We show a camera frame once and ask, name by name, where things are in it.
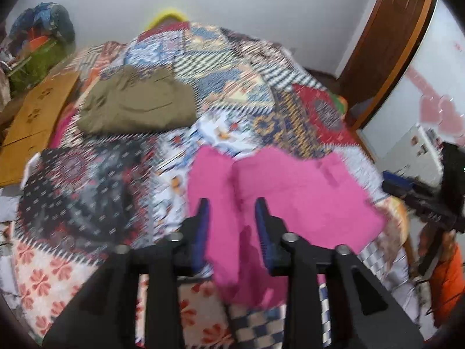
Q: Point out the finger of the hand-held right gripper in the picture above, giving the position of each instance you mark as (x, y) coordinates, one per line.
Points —
(425, 211)
(399, 181)

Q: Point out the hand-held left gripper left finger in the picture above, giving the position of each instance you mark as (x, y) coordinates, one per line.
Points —
(201, 232)

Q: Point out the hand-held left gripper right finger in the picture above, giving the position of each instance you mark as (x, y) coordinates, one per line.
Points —
(263, 232)

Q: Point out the pink pants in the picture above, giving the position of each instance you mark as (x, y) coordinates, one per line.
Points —
(290, 181)

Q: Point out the olive green pants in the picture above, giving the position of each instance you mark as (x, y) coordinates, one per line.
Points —
(138, 101)

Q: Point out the orange cloth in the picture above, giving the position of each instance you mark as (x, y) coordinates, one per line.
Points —
(450, 283)

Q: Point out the white door pink heart stickers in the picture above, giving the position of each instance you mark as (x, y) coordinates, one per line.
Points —
(428, 91)

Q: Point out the dark floral patterned cloth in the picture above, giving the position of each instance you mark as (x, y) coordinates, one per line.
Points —
(80, 196)

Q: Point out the brown wooden door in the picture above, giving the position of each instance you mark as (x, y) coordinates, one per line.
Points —
(385, 51)

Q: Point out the patchwork printed blanket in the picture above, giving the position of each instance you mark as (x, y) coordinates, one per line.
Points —
(225, 80)

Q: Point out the yellow round object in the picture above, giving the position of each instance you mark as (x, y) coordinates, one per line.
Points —
(169, 12)

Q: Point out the green fabric bag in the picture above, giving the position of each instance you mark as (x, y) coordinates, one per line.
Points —
(36, 65)

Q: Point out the orange box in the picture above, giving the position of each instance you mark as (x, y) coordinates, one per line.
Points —
(38, 41)

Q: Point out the pile of mixed clothes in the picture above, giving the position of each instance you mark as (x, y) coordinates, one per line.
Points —
(47, 16)

